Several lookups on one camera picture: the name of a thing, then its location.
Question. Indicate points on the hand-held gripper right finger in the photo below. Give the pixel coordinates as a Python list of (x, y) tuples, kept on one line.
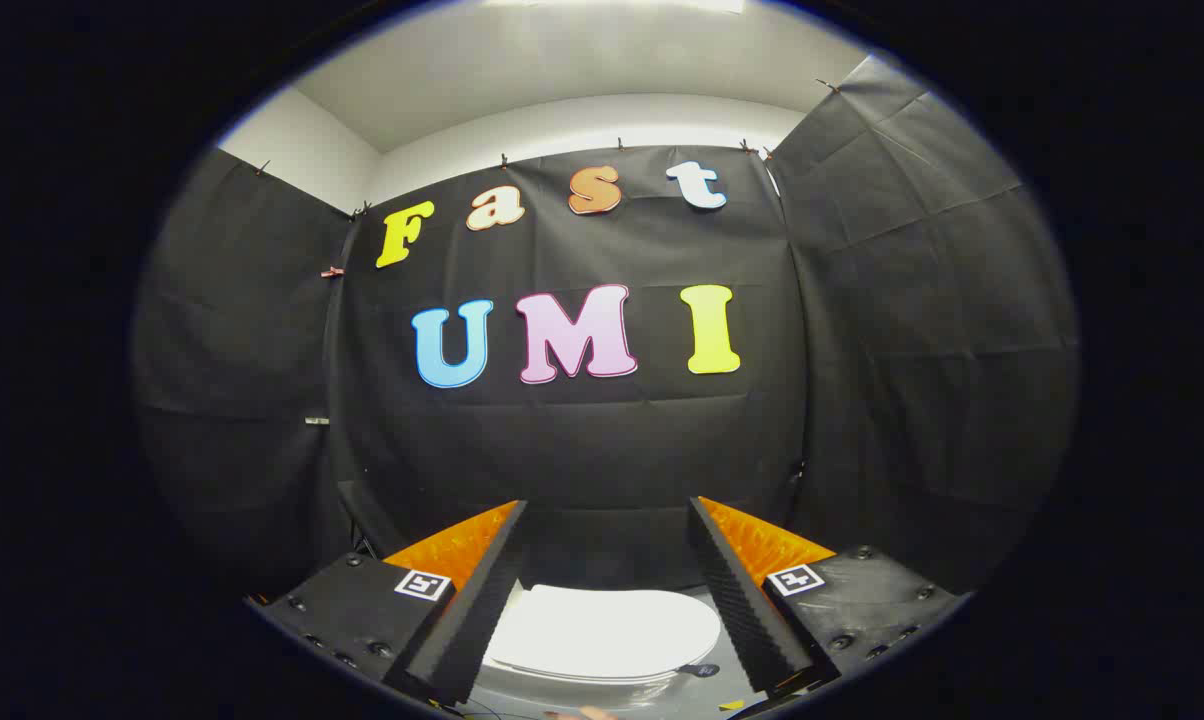
[(732, 600)]

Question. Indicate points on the black backdrop cloth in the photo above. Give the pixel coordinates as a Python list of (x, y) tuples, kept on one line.
[(602, 440)]

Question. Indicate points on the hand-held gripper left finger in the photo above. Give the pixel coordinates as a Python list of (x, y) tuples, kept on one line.
[(482, 610)]

